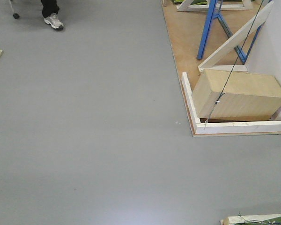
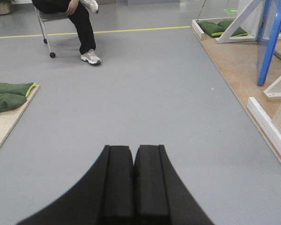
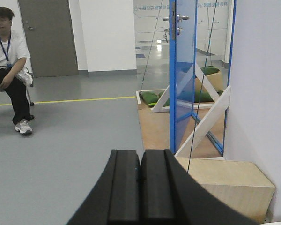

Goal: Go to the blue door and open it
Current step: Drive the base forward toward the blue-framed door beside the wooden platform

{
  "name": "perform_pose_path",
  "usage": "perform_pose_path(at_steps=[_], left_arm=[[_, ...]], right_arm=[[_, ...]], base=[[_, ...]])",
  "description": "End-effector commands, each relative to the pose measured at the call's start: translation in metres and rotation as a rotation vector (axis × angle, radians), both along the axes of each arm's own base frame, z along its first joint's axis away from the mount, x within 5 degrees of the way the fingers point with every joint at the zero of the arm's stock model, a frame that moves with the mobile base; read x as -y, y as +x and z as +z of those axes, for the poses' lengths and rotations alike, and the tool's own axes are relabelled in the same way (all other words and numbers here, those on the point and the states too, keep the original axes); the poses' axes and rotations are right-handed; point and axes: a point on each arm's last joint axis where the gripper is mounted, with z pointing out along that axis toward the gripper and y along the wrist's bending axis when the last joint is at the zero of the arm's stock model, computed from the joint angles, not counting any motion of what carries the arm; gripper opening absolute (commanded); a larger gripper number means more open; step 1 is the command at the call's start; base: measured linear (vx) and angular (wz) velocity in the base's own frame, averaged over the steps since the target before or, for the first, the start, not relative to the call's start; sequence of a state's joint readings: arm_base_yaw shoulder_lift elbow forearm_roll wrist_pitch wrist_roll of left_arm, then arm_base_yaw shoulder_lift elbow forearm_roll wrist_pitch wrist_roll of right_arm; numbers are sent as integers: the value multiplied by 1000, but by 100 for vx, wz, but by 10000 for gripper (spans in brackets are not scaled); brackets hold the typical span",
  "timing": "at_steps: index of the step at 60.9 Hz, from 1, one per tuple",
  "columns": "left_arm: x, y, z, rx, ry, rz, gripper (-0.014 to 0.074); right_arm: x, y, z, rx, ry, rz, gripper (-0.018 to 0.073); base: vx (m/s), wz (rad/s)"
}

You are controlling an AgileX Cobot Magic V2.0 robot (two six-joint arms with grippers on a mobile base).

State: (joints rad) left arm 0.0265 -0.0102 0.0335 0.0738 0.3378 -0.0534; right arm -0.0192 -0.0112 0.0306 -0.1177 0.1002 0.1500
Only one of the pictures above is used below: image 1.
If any black trouser leg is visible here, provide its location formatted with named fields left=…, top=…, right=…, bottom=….
left=41, top=0, right=59, bottom=18

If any white wall panel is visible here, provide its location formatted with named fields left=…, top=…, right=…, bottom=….
left=245, top=0, right=281, bottom=121

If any white grey sneaker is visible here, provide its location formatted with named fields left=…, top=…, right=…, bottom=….
left=44, top=13, right=64, bottom=30

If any plywood platform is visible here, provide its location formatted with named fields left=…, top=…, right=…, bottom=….
left=161, top=0, right=281, bottom=137

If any white diagonal brace board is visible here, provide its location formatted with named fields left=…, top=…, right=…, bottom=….
left=198, top=1, right=274, bottom=73

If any white frame with green bag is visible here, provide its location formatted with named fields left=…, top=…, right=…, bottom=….
left=220, top=213, right=281, bottom=225

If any blue metal support frame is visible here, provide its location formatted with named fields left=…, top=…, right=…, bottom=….
left=197, top=7, right=263, bottom=64

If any dark guy wire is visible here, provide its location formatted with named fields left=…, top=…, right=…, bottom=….
left=204, top=0, right=265, bottom=130

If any chair leg with caster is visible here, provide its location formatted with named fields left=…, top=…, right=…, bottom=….
left=9, top=0, right=20, bottom=19

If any white wooden base frame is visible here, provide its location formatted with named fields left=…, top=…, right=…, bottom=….
left=180, top=72, right=281, bottom=137

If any white wooden frame far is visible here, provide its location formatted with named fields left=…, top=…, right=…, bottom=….
left=172, top=0, right=253, bottom=12

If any light wooden box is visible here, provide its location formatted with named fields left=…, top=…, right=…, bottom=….
left=192, top=69, right=281, bottom=121

